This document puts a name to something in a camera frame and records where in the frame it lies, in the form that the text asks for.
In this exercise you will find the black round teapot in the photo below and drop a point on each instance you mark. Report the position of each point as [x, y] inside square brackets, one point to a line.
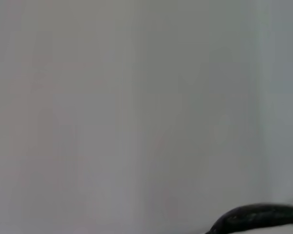
[254, 215]

